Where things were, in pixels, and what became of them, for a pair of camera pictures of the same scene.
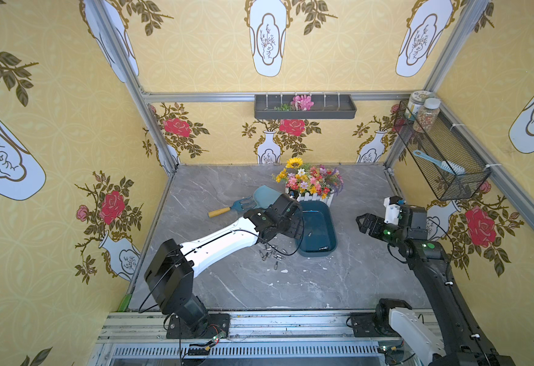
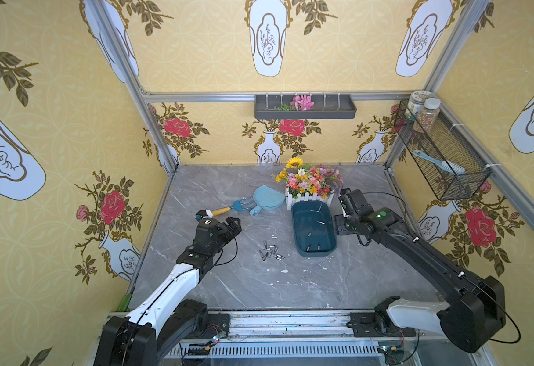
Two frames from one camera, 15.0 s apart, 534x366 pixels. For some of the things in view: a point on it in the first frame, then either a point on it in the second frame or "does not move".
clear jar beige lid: x=427 y=115 does not move
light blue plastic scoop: x=265 y=196 does not move
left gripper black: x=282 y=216 → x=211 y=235
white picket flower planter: x=306 y=184 does not move
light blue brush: x=445 y=165 does not move
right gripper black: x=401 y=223 → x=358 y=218
